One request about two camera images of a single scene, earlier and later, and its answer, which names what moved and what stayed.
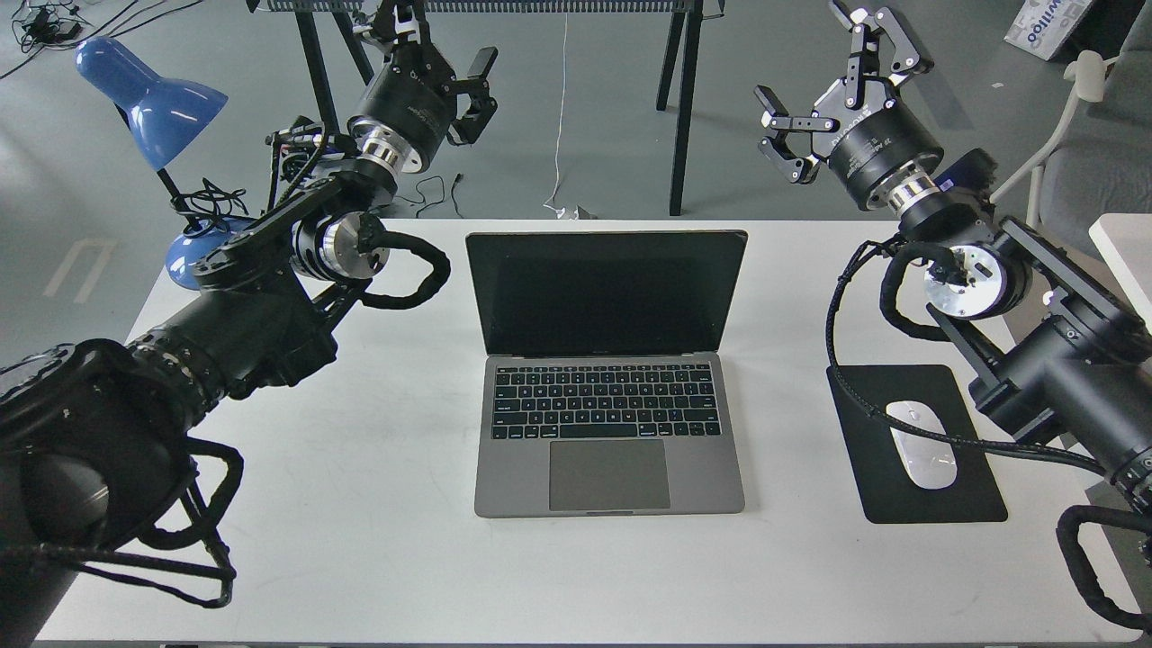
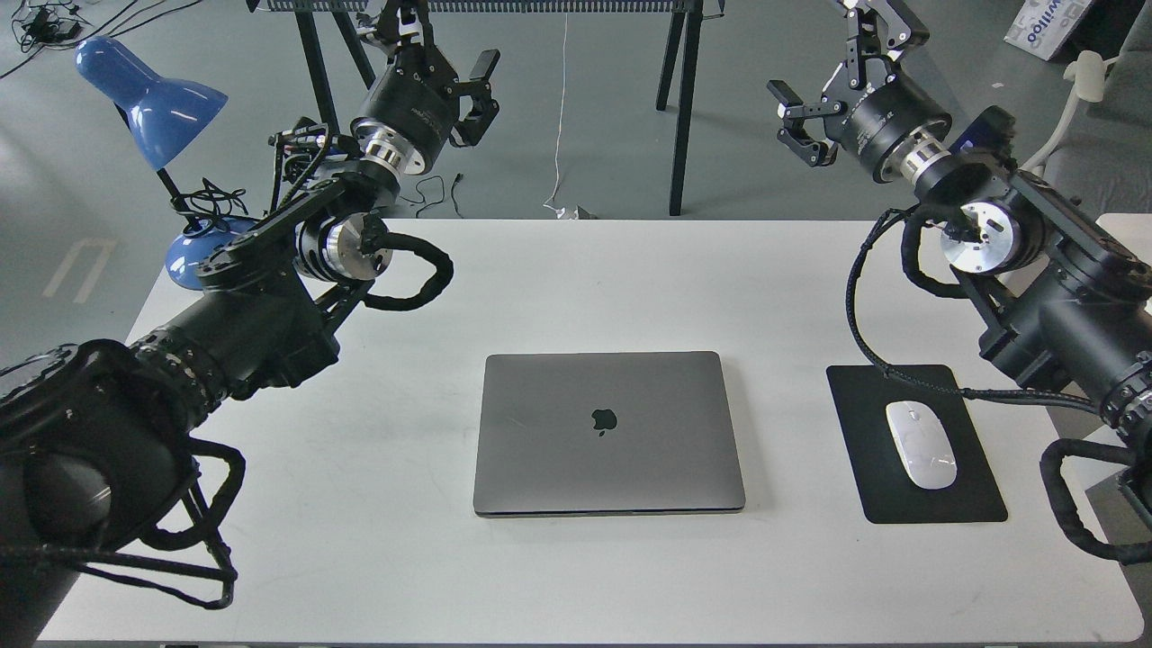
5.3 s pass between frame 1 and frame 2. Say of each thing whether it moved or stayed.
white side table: stayed
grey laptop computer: moved
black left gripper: stayed
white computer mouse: stayed
